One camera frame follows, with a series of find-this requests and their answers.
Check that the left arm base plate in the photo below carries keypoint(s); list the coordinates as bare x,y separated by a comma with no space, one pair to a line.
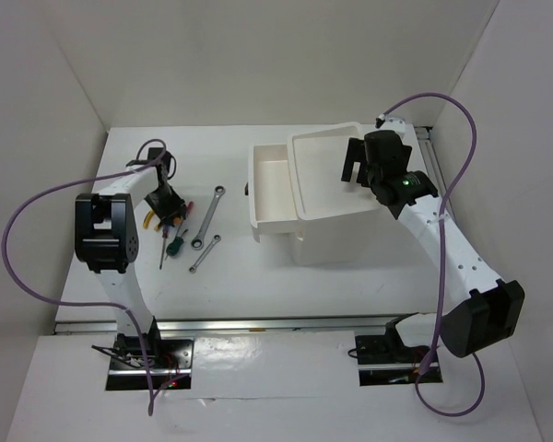
170,370

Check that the red handled screwdriver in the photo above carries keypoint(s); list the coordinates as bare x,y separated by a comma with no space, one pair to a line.
180,231

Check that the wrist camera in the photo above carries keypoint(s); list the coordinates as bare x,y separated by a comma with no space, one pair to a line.
159,153
390,123

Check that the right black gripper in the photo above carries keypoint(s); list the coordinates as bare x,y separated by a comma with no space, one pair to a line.
356,153

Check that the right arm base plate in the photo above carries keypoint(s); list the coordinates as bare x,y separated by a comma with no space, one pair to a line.
383,362

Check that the white drawer cabinet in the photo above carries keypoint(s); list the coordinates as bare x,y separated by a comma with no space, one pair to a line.
336,219

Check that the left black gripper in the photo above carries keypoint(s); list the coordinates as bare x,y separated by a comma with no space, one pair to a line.
176,205

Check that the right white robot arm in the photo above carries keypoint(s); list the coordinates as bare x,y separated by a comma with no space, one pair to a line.
485,309

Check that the long silver ratchet wrench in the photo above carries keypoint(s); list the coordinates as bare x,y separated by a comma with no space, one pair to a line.
198,241

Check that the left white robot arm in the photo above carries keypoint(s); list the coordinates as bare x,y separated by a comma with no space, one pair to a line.
106,240

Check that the aluminium front rail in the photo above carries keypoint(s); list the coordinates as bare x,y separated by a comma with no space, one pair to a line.
175,327

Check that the short silver combination wrench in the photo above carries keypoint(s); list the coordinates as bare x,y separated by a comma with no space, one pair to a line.
215,240

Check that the aluminium side rail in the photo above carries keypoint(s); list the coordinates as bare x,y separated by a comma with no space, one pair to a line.
423,135

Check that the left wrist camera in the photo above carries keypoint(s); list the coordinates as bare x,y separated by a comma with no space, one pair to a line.
159,153

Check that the stubby green screwdriver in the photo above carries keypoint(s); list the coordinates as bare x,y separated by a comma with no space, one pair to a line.
175,246

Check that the yellow handled pliers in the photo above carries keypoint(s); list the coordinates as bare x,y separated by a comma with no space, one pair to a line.
146,225

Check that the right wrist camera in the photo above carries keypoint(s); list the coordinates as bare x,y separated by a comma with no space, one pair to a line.
390,123

